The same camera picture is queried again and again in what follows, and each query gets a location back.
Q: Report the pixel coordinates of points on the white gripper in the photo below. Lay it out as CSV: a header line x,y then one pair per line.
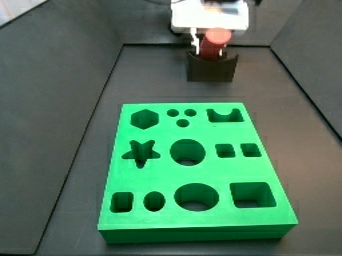
x,y
204,14

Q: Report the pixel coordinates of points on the red oval cylinder peg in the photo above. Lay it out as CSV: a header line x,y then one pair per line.
x,y
217,37

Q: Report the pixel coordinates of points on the black curved fixture stand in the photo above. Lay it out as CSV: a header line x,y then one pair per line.
x,y
210,71

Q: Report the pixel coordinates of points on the green shape sorter block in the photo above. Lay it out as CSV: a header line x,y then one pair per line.
x,y
190,177

